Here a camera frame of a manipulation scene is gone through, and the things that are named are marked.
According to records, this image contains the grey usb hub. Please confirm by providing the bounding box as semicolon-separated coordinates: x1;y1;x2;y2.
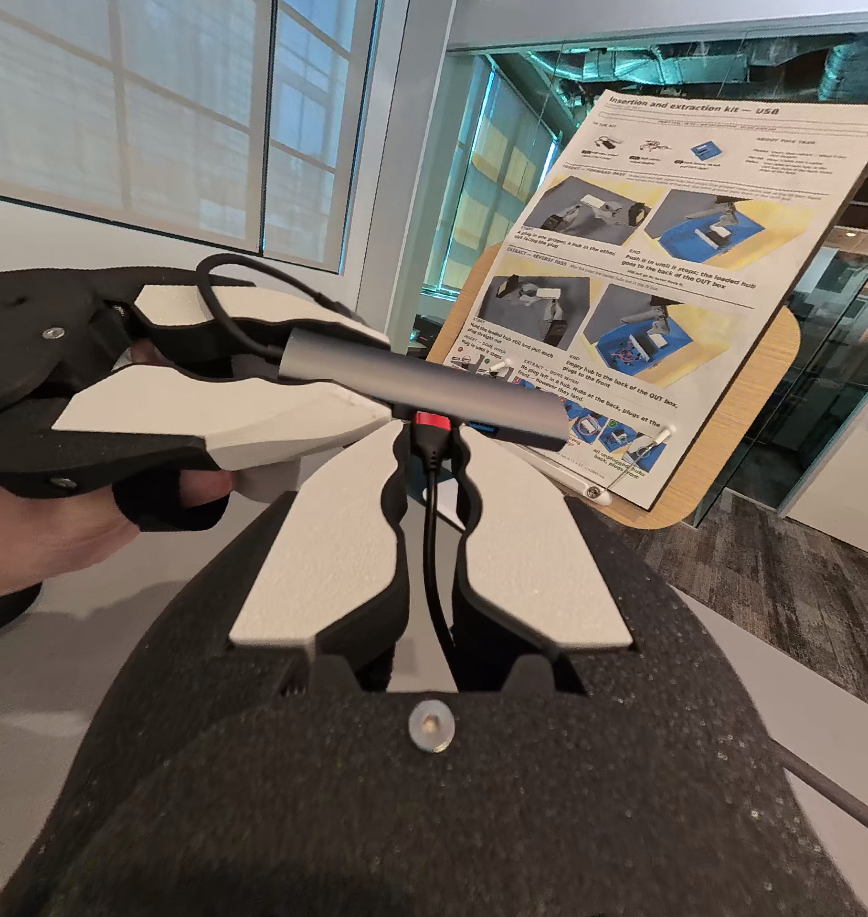
196;253;572;452

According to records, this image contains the black rolling cabinet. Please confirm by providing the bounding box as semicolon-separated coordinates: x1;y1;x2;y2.
407;314;445;357

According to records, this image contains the printed instruction sheet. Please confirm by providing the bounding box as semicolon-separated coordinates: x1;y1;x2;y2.
441;89;868;512

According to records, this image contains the wooden book stand white base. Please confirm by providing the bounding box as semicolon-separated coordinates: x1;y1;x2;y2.
425;240;802;531

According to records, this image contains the person's left hand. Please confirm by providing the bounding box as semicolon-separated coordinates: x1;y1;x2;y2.
0;469;236;604

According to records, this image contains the black usb cable red plug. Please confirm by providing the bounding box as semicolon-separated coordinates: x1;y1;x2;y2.
413;410;458;693

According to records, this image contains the interior window grey frame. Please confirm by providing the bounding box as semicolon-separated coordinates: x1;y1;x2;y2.
0;0;386;277

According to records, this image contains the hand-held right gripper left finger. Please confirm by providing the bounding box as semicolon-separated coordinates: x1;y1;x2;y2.
230;421;412;663

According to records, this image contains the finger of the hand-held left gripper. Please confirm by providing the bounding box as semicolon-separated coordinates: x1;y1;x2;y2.
132;284;392;353
50;364;394;471

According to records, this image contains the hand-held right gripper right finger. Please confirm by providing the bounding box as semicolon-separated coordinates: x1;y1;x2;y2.
450;430;633;667

